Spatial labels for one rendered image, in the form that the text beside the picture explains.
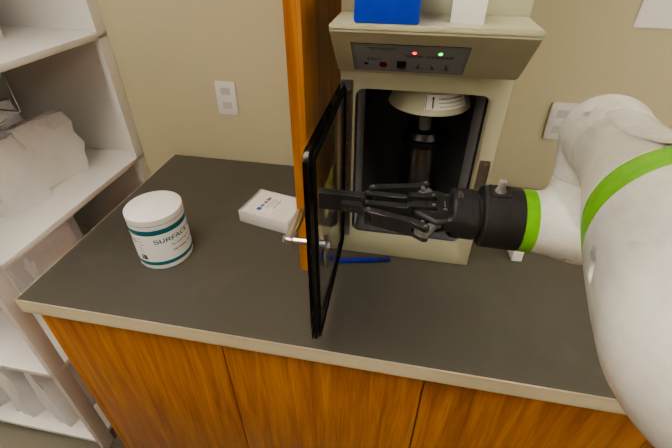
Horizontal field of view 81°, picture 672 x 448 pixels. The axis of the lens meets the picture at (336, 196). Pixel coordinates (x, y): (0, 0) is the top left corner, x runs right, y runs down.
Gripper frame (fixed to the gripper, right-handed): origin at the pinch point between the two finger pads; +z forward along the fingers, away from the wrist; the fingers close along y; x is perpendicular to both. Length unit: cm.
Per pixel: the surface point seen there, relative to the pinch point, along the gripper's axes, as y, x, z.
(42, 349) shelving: -3, 67, 89
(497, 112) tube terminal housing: -26.0, -6.1, -25.6
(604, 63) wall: -69, -5, -59
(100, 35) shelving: -65, -7, 89
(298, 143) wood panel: -16.9, -0.5, 11.5
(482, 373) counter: 2.9, 34.0, -27.7
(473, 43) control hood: -15.8, -20.7, -17.5
